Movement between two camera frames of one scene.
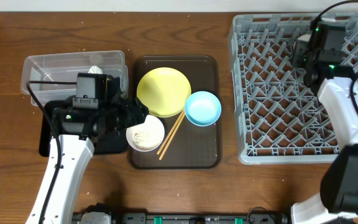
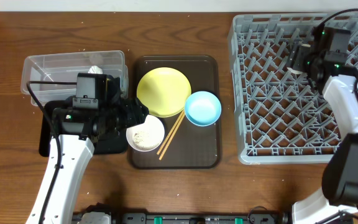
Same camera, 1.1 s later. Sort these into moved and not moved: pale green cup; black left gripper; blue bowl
Moved: pale green cup
Not moved: black left gripper; blue bowl
